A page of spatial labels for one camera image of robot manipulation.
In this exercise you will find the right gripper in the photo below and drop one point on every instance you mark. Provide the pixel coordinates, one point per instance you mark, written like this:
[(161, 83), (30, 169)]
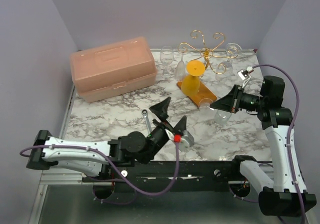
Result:
[(231, 102)]

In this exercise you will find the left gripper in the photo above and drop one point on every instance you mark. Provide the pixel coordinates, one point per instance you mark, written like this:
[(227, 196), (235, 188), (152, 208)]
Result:
[(161, 112)]

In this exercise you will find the short clear goblet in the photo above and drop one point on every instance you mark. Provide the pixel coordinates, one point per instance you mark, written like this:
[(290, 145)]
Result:
[(222, 117)]

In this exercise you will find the yellow plastic wine glass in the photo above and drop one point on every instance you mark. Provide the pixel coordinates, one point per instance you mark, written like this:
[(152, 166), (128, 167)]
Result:
[(190, 84)]

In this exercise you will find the ribbed clear champagne flute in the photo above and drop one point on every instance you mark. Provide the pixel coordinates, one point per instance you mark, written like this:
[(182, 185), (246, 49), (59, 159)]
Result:
[(180, 70)]

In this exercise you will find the clear wine glass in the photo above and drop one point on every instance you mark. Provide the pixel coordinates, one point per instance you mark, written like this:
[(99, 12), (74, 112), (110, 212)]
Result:
[(166, 58), (232, 52)]

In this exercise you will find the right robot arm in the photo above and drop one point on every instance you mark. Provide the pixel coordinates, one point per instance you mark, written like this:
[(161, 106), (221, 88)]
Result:
[(285, 194)]

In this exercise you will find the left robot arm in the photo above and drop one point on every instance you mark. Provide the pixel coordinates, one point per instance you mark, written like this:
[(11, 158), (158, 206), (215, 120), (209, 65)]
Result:
[(89, 157)]

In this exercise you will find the clear wine glass back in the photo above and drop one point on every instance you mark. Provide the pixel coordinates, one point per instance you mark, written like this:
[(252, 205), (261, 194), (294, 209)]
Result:
[(166, 58)]

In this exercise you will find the silver ratchet wrench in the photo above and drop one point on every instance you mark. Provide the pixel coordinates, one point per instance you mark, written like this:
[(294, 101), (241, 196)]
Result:
[(146, 119)]

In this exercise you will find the pink plastic storage box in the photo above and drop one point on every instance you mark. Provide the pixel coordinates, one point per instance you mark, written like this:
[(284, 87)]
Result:
[(111, 70)]

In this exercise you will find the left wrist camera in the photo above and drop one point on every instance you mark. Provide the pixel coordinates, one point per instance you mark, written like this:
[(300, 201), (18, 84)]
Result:
[(184, 141)]

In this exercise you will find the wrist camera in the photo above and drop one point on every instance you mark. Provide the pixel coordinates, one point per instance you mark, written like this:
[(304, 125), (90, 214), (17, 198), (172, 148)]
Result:
[(245, 75), (184, 141)]

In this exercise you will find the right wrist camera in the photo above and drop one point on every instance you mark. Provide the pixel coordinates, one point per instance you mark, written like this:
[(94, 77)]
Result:
[(245, 75)]

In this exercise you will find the gold wire glass rack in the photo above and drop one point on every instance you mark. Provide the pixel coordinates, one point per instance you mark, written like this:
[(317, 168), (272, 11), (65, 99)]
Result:
[(210, 60)]

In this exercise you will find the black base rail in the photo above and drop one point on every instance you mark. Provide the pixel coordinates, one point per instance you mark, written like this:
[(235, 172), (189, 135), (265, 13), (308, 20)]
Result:
[(187, 176)]

